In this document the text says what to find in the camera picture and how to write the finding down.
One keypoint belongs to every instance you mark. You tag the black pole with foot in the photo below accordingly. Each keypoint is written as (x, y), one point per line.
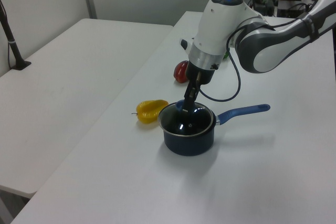
(14, 48)

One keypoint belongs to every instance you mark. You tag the white and black wrist attachment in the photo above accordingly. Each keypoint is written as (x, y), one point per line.
(184, 45)

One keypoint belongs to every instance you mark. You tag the black electronics box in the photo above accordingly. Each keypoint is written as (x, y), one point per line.
(263, 3)

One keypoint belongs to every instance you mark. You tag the glass lid with blue knob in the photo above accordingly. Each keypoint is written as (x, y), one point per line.
(189, 127)

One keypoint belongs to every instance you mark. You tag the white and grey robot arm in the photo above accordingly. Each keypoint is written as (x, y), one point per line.
(218, 27)

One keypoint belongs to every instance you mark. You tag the green bell pepper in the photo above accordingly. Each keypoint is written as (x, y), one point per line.
(225, 55)

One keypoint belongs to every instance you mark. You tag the white side table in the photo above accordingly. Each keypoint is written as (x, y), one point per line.
(65, 85)

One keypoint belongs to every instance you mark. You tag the yellow starfruit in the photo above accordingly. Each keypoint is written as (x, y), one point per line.
(148, 112)

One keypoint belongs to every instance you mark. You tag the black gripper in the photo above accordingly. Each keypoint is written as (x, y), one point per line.
(202, 73)

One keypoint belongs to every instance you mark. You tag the red apple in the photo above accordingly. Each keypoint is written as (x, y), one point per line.
(180, 73)

